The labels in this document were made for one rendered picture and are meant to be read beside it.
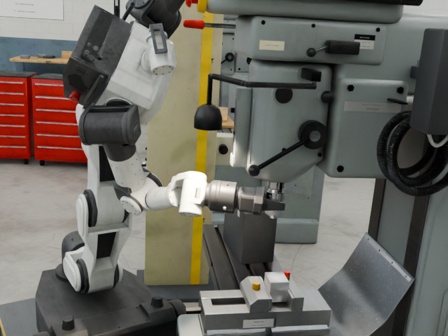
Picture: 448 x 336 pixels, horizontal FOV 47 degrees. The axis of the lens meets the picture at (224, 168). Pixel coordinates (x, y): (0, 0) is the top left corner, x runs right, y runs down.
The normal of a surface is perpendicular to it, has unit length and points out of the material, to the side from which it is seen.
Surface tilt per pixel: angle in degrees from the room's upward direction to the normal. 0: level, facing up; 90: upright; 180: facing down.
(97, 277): 104
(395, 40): 90
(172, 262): 90
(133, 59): 59
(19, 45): 90
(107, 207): 81
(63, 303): 0
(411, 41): 90
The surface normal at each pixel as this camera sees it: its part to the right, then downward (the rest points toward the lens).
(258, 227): 0.29, 0.28
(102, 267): 0.29, -0.72
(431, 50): -0.99, -0.02
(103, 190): 0.51, 0.35
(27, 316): 0.06, -0.96
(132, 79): 0.48, -0.27
